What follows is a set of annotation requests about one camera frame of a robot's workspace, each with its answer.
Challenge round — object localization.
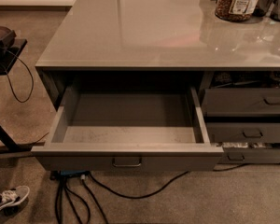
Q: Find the white sneaker lower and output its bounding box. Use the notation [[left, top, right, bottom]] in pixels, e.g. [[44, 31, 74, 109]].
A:
[[0, 186, 30, 216]]

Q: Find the black cable bundle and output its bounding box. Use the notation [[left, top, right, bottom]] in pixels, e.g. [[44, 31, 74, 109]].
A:
[[54, 177, 110, 224]]

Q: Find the grey counter cabinet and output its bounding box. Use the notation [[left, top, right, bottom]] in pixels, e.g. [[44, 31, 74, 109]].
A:
[[35, 0, 280, 105]]

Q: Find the thin black hanging cable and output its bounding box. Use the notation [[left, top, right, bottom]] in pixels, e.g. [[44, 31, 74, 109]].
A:
[[3, 49, 35, 105]]

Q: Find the black device on stand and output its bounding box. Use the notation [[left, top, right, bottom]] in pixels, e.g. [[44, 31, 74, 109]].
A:
[[0, 26, 16, 57]]

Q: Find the black floor cable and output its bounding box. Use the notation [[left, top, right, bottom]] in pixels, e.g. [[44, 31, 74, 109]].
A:
[[89, 162, 280, 200]]

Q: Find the black side stand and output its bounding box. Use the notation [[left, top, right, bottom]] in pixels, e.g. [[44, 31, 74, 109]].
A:
[[0, 38, 34, 157]]

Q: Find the blue power box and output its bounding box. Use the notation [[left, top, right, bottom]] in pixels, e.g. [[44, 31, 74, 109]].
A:
[[60, 171, 88, 177]]

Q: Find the grey top drawer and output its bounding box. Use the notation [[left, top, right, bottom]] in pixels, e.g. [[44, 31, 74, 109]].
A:
[[32, 87, 223, 172]]

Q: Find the right bottom drawer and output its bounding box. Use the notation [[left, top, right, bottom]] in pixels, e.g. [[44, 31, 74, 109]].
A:
[[219, 147, 280, 164]]

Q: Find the right top drawer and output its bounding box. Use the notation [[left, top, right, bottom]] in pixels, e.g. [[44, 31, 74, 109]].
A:
[[202, 88, 280, 117]]

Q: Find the jar of nuts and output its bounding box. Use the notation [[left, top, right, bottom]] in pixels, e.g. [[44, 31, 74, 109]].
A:
[[215, 0, 258, 22]]

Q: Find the dark glass container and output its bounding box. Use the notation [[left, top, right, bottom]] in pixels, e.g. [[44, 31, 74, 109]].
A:
[[253, 0, 273, 17]]

